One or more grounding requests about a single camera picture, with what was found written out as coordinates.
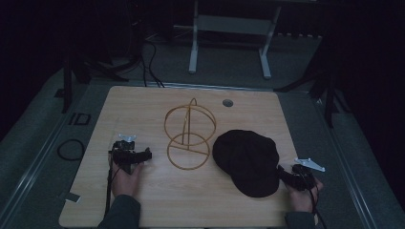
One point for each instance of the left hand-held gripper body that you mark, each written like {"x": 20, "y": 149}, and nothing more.
{"x": 125, "y": 152}

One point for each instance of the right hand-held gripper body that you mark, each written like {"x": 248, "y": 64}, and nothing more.
{"x": 304, "y": 173}

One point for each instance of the black cap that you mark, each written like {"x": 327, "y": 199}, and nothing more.
{"x": 247, "y": 162}

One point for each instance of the person's right hand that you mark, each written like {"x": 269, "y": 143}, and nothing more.
{"x": 302, "y": 197}

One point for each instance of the person's left hand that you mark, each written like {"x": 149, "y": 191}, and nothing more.
{"x": 124, "y": 181}

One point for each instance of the grey tape piece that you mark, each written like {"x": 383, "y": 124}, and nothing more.
{"x": 72, "y": 197}

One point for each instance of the grey table grommet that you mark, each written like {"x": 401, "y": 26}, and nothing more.
{"x": 227, "y": 102}

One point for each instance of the black tripod stand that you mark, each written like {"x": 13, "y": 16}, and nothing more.
{"x": 79, "y": 70}
{"x": 321, "y": 82}

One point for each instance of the white metal table frame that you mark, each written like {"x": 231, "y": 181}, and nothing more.
{"x": 232, "y": 27}

